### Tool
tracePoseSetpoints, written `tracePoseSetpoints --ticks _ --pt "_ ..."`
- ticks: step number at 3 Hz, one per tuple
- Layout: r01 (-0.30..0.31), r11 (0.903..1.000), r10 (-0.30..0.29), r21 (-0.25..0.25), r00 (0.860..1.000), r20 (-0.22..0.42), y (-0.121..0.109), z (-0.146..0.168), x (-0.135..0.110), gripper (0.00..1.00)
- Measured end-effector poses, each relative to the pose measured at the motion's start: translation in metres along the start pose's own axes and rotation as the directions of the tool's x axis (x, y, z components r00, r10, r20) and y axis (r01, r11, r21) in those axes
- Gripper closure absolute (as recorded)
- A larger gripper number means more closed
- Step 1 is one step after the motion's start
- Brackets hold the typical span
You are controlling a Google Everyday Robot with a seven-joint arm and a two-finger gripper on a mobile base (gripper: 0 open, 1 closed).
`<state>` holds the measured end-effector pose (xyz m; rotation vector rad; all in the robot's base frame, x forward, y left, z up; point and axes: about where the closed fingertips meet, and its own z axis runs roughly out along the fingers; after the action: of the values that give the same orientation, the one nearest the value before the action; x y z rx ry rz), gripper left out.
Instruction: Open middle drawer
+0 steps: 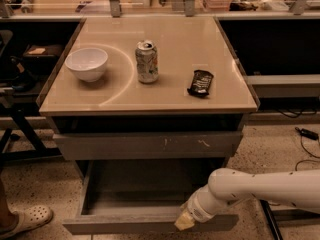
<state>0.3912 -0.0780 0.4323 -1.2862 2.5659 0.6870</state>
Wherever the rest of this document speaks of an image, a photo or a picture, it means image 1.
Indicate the grey drawer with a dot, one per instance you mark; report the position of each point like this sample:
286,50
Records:
147,145
137,196

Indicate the crushed soda can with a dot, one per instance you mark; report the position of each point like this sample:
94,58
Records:
147,62

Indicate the black box on shelf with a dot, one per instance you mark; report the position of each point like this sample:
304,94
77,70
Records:
42,53

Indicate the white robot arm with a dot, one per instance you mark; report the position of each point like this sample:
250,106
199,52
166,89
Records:
227,187

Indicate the black power adapter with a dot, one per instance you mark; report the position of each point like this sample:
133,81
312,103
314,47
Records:
307,133

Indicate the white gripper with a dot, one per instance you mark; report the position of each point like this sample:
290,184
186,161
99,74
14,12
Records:
197,210

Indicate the black snack bar wrapper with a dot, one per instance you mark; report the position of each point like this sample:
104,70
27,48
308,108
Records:
201,83

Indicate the grey drawer cabinet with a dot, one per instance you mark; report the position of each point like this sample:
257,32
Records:
119,103

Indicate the black metal floor frame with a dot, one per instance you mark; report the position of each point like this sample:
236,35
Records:
273,217

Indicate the white ceramic bowl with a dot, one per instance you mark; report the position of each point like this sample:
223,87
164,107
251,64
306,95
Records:
87,64

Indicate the black stand left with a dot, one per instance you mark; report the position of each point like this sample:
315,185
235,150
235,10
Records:
39,149

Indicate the grey top drawer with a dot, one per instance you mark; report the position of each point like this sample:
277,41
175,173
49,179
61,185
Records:
147,145

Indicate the white clog shoe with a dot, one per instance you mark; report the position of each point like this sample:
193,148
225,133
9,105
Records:
30,219

